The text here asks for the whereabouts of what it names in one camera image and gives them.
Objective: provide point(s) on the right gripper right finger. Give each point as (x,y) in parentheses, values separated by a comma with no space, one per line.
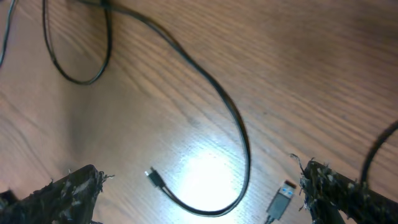
(328,193)

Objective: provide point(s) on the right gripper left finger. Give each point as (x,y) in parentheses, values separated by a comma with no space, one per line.
(71,199)

